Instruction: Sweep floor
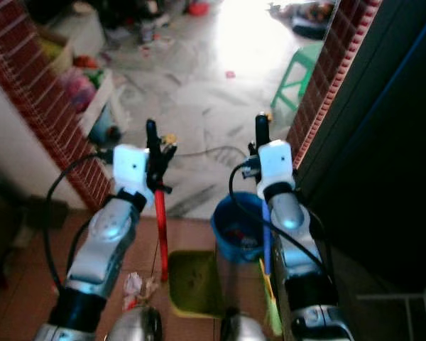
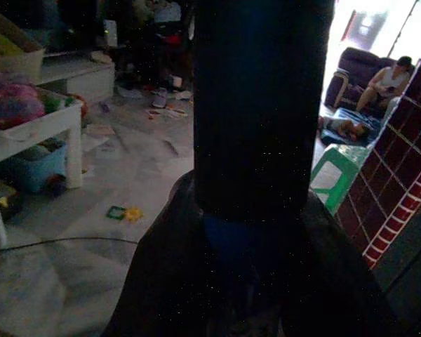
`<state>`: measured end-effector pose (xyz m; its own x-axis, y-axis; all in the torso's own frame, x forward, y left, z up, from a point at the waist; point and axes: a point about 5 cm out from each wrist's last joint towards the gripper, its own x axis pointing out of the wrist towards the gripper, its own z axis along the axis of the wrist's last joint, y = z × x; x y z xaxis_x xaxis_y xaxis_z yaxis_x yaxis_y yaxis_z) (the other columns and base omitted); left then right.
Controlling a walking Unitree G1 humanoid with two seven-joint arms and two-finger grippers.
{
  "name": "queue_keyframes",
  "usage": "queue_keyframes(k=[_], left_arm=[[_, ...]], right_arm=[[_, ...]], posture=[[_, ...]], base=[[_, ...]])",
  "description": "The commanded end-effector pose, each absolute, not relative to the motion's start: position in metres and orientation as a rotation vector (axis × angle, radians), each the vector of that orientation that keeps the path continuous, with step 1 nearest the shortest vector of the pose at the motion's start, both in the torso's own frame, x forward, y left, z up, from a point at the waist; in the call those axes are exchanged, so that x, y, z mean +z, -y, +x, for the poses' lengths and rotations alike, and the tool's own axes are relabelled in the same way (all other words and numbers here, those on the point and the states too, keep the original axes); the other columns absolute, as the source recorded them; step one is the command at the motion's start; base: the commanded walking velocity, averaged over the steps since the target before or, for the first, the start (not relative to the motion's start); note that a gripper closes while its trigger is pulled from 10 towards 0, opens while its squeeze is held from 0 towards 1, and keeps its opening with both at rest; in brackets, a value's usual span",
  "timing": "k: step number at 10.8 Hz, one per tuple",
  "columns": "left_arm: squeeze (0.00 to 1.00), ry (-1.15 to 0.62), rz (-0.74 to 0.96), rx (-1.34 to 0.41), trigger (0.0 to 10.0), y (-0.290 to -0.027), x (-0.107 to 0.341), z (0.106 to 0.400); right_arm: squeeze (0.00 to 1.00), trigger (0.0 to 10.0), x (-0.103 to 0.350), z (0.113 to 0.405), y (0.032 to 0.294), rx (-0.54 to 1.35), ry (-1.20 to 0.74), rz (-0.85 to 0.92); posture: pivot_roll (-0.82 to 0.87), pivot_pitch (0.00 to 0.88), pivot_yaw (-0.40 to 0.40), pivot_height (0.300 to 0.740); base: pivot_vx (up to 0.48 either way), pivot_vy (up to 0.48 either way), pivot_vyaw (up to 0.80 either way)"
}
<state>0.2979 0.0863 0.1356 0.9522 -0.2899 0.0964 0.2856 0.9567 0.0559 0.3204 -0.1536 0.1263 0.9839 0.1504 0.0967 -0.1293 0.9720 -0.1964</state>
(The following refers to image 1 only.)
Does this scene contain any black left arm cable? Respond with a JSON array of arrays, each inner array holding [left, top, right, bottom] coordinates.
[[43, 151, 114, 291]]

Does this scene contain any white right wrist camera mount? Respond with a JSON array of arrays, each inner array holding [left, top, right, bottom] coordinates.
[[256, 139, 296, 198]]

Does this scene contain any silver robot leg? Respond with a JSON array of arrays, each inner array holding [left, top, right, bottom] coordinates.
[[105, 305, 165, 341], [219, 308, 272, 341]]

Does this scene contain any red bowl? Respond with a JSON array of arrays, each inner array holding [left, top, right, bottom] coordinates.
[[187, 1, 211, 17]]

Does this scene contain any blue plastic bucket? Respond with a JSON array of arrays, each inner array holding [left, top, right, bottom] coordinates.
[[210, 191, 268, 265]]

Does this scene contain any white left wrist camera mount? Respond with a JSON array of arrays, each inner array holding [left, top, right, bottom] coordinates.
[[111, 144, 149, 200]]

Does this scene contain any silver right robot leg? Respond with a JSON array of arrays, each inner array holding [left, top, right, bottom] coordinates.
[[219, 308, 272, 341]]

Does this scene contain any pink bag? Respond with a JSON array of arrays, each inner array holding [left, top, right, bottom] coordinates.
[[60, 67, 97, 113]]

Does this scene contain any blue dustpan handle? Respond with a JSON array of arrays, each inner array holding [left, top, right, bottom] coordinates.
[[261, 217, 273, 276]]

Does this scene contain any crumpled paper litter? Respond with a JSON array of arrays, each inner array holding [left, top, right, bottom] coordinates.
[[122, 271, 158, 310]]

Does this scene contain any red broom handle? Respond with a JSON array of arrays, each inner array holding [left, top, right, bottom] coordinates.
[[154, 188, 170, 283]]

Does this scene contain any silver left robot leg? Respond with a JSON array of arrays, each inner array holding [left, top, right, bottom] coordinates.
[[105, 305, 165, 341]]

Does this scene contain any thin grey floor cable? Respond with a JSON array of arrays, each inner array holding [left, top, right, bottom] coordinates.
[[174, 145, 249, 161]]

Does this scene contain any green yellow plastic bracket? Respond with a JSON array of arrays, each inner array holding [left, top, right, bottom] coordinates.
[[257, 259, 285, 337]]

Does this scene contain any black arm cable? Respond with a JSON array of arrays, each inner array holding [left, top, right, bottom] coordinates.
[[229, 161, 336, 269], [43, 151, 114, 291]]

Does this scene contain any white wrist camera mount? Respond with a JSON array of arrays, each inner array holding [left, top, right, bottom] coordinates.
[[256, 139, 296, 198], [111, 144, 149, 200]]

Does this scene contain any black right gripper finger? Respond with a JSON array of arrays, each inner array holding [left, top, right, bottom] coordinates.
[[254, 112, 271, 151]]

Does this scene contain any dark clothes pile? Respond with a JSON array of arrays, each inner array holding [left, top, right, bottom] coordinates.
[[268, 0, 339, 41]]

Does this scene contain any green dustpan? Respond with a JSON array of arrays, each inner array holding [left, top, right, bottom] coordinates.
[[168, 249, 226, 318]]

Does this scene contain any green plastic stool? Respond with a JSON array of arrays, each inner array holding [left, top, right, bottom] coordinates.
[[271, 40, 324, 112]]

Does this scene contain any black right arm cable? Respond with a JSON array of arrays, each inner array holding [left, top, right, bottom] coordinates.
[[229, 161, 336, 269]]

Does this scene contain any white toy shelf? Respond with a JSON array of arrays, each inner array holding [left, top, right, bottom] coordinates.
[[81, 69, 130, 143]]

